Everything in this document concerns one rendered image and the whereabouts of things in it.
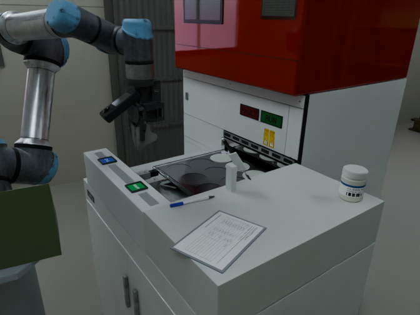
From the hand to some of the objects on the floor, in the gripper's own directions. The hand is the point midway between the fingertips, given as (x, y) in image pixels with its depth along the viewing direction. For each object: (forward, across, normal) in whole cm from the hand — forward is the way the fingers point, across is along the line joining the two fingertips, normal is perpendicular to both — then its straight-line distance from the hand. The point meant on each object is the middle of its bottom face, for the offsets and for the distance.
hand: (138, 149), depth 100 cm
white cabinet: (+111, +3, -26) cm, 114 cm away
